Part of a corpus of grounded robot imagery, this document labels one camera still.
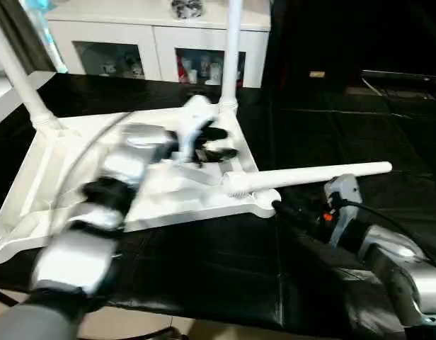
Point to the white plastic table top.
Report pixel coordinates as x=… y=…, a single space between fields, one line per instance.
x=175 y=191

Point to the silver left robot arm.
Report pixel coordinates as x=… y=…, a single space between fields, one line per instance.
x=105 y=212

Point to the black work mat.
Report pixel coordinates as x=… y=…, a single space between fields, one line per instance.
x=204 y=276

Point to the small yellow label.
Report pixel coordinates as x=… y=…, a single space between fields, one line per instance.
x=316 y=74

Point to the white glass-door cabinet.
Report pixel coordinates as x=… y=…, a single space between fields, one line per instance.
x=147 y=32

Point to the crumpled silver object on cabinet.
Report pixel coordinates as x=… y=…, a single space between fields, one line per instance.
x=187 y=8

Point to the black metal bar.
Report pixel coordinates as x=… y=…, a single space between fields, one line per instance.
x=402 y=75

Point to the dark grey curtain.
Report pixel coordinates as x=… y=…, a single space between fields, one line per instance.
x=20 y=35

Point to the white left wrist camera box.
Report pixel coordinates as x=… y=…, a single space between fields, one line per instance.
x=197 y=117

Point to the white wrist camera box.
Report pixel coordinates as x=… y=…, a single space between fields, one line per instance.
x=197 y=117
x=343 y=205

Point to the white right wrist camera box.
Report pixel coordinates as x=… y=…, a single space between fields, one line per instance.
x=343 y=205

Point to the black table frame leg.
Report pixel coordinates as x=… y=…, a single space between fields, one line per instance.
x=4 y=296

